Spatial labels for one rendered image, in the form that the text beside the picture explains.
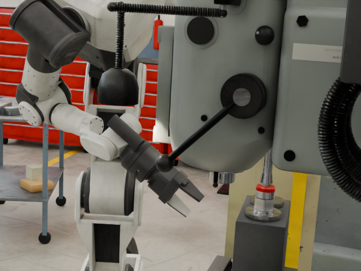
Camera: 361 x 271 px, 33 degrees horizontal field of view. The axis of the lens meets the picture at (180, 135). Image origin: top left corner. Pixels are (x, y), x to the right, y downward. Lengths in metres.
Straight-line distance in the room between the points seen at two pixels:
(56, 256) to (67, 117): 2.43
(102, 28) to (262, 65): 0.60
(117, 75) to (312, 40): 0.33
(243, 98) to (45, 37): 0.61
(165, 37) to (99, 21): 0.41
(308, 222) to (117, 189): 1.35
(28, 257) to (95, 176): 2.22
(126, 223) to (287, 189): 1.22
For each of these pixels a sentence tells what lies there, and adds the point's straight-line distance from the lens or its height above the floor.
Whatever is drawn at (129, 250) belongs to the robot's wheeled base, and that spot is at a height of 0.74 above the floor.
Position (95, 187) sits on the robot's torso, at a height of 1.05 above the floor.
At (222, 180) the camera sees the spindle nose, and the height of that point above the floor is 1.29.
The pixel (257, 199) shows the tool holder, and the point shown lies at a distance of 1.50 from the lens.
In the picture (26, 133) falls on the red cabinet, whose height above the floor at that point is 0.16.
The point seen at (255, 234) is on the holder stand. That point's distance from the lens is 1.49.
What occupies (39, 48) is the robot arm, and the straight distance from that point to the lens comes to 1.44.
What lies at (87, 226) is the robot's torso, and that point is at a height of 0.93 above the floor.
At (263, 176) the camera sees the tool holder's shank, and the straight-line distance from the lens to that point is 1.49.
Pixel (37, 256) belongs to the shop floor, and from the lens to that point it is 3.98.
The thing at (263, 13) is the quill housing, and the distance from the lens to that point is 0.96.
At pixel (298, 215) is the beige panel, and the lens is 2.93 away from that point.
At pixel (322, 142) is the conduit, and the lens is 0.79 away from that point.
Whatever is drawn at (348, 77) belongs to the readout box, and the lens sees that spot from 0.68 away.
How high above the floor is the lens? 1.59
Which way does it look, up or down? 12 degrees down
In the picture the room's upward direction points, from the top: 3 degrees clockwise
